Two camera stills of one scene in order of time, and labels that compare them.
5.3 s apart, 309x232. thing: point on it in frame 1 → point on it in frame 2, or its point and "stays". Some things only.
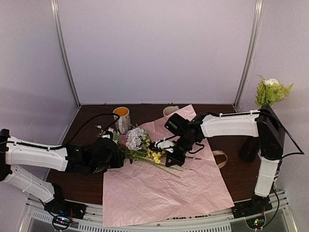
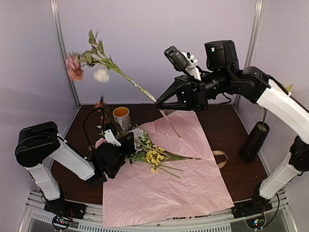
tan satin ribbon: (220, 152) stays
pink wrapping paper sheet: (138, 192) stays
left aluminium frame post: (55, 9) stays
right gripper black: (179, 161) → (191, 93)
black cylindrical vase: (250, 148) stays
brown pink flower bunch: (121, 139) → (97, 59)
